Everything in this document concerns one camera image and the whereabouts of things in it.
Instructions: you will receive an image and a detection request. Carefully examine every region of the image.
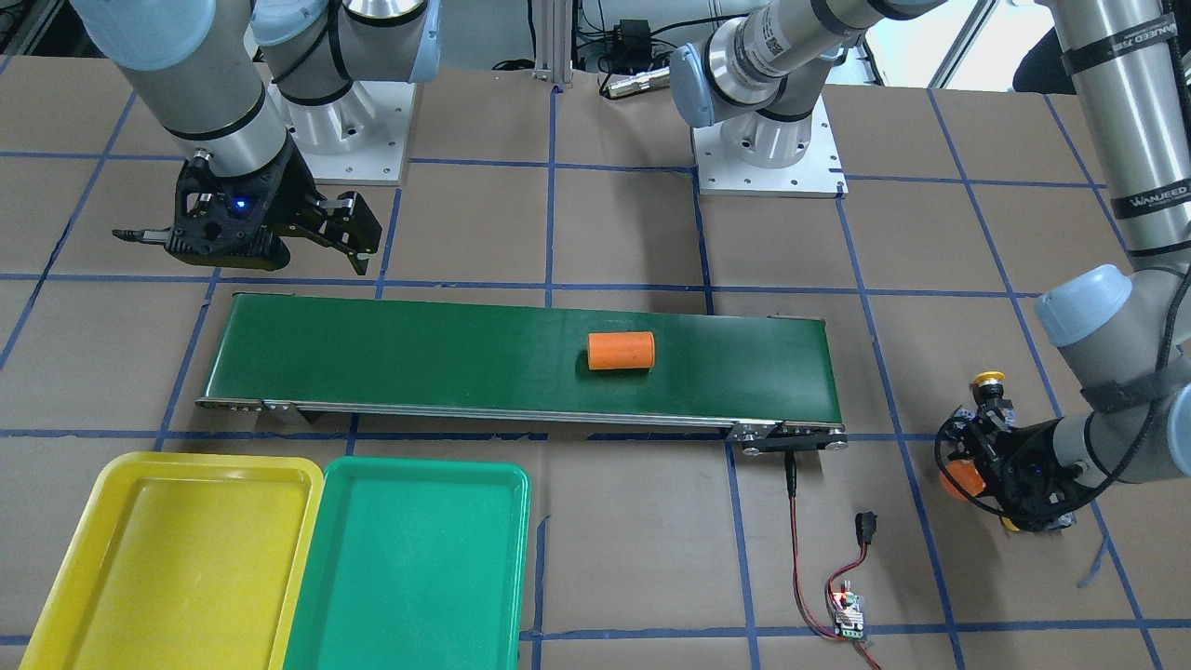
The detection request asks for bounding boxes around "orange cylinder labelled 4680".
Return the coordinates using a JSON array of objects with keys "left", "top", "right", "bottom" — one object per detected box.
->
[{"left": 939, "top": 459, "right": 986, "bottom": 502}]

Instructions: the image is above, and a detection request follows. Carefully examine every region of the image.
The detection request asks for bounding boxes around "green plastic tray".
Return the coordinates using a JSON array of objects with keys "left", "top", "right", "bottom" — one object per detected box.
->
[{"left": 283, "top": 455, "right": 530, "bottom": 669}]

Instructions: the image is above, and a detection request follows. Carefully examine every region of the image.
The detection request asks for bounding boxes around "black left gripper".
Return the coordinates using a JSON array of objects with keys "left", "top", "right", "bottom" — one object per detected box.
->
[{"left": 935, "top": 408, "right": 1080, "bottom": 531}]

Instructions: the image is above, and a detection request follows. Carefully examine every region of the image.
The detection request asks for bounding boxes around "green conveyor belt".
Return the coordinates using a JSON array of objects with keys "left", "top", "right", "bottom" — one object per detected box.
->
[{"left": 197, "top": 293, "right": 848, "bottom": 453}]

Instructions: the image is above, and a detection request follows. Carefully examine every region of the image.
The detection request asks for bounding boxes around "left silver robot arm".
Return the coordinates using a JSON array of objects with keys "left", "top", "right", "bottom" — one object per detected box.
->
[{"left": 701, "top": 62, "right": 1129, "bottom": 543}]

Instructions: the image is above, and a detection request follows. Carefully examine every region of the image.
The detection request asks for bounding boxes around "yellow plastic tray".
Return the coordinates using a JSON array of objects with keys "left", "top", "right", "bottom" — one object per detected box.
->
[{"left": 21, "top": 452, "right": 324, "bottom": 669}]

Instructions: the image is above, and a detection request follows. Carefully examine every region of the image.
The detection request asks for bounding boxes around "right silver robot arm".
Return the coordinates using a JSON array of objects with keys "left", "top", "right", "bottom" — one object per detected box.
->
[{"left": 73, "top": 1, "right": 441, "bottom": 275}]

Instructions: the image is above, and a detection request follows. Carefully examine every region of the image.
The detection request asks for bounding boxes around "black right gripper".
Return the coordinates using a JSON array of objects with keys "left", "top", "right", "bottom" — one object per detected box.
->
[{"left": 112, "top": 149, "right": 382, "bottom": 276}]

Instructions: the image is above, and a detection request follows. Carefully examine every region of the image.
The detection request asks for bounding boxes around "aluminium frame post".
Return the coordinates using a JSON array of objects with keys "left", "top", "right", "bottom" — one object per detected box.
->
[{"left": 530, "top": 1, "right": 578, "bottom": 92}]

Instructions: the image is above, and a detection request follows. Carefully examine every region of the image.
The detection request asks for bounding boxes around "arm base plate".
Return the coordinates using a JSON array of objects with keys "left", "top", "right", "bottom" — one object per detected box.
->
[
  {"left": 690, "top": 98, "right": 850, "bottom": 198},
  {"left": 268, "top": 81, "right": 420, "bottom": 187}
]

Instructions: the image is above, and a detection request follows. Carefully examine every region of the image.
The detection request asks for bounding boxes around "yellow push button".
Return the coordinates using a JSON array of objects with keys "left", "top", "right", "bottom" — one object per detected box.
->
[{"left": 969, "top": 370, "right": 1014, "bottom": 409}]

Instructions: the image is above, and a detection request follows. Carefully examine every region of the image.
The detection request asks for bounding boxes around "small green circuit board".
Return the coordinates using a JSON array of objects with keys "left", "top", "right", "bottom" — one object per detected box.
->
[{"left": 829, "top": 584, "right": 868, "bottom": 643}]

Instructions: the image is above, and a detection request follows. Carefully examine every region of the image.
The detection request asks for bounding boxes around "red black power cable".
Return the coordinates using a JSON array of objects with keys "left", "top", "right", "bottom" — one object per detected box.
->
[{"left": 784, "top": 451, "right": 885, "bottom": 670}]

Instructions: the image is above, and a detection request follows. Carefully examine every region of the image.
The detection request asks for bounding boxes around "plain orange cylinder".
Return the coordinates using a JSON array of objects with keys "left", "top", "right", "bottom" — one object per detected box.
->
[{"left": 587, "top": 331, "right": 656, "bottom": 370}]

